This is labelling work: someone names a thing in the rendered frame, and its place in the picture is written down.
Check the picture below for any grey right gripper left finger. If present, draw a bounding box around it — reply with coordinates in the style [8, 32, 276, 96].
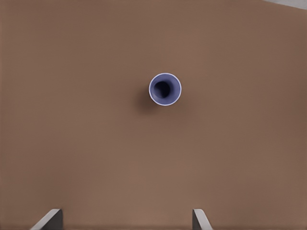
[29, 208, 64, 230]

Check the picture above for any blue bowl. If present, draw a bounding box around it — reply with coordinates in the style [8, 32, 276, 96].
[148, 72, 182, 107]

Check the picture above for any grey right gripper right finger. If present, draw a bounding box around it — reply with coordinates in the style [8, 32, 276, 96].
[192, 208, 213, 230]

